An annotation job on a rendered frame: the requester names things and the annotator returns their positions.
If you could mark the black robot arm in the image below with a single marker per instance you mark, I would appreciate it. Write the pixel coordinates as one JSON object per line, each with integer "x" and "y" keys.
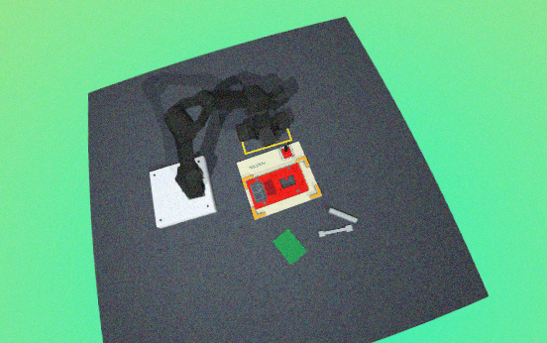
{"x": 257, "y": 102}

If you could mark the green rectangular patch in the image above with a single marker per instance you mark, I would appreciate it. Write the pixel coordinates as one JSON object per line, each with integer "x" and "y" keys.
{"x": 289, "y": 246}

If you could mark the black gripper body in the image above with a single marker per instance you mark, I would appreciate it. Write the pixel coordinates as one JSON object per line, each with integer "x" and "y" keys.
{"x": 280, "y": 121}

